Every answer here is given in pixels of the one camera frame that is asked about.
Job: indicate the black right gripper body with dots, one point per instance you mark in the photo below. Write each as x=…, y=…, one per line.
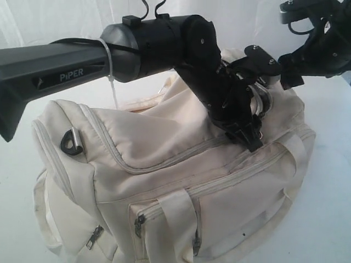
x=326, y=52

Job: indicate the cream fabric duffel bag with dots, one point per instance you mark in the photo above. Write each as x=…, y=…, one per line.
x=156, y=181

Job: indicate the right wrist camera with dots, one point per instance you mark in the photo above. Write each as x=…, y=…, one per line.
x=299, y=11

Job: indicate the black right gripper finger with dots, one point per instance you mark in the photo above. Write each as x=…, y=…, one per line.
x=290, y=78
x=288, y=59

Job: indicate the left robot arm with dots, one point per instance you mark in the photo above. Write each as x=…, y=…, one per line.
x=128, y=51

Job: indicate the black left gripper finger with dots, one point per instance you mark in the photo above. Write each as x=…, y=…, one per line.
x=253, y=133
x=237, y=133

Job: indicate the white backdrop curtain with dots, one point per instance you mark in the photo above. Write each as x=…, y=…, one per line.
x=238, y=23

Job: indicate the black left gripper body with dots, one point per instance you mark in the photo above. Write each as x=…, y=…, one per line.
x=225, y=93

